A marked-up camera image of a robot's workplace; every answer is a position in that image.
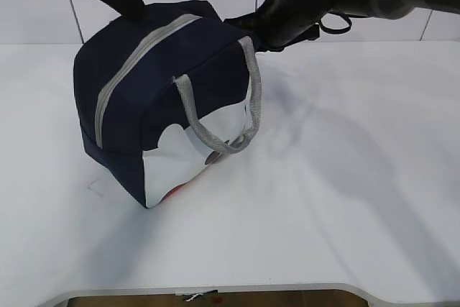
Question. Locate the navy blue lunch bag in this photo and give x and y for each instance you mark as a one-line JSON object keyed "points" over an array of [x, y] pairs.
{"points": [[161, 99]]}

